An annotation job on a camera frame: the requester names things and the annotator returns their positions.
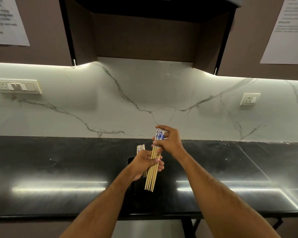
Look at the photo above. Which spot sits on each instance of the black metal counter leg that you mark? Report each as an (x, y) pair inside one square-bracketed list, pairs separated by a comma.
[(188, 228), (278, 223)]

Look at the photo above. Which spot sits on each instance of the person's left hand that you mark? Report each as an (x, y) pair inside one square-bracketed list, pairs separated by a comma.
[(142, 163)]

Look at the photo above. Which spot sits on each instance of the white small wall socket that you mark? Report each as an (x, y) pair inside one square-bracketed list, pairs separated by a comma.
[(249, 99)]

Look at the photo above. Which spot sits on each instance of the brown recessed hood surround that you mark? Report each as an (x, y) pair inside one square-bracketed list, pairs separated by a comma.
[(144, 39)]

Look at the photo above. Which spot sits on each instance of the person's right thumb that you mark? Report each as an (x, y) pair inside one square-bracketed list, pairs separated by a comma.
[(159, 149)]

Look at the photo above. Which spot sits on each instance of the person's left forearm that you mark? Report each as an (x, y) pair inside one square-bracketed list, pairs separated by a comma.
[(101, 208)]

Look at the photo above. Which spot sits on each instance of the bunch of chopsticks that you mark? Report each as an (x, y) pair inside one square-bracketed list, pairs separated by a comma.
[(140, 148)]

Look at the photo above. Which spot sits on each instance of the white wide switch panel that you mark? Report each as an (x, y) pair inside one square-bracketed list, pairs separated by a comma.
[(17, 86)]

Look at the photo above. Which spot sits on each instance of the wooden chopstick blue patterned end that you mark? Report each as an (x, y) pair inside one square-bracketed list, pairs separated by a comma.
[(153, 176), (148, 175)]

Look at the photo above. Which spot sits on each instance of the black range hood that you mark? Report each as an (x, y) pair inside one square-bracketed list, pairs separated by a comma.
[(151, 7)]

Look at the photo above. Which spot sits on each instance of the person's right hand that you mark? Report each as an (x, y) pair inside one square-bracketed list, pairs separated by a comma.
[(172, 143)]

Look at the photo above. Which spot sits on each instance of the black cutlery holder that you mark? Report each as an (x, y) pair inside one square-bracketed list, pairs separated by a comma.
[(139, 188)]

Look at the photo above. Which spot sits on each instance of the person's right forearm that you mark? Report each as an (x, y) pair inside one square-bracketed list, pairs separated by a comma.
[(221, 200)]

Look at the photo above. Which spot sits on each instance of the white printed paper sheet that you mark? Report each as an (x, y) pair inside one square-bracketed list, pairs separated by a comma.
[(6, 21), (288, 32)]

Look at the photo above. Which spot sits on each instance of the person's left thumb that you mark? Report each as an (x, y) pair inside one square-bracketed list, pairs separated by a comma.
[(152, 160)]

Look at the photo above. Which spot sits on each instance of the brown wall cabinet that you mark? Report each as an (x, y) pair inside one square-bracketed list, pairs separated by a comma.
[(47, 32), (248, 34)]

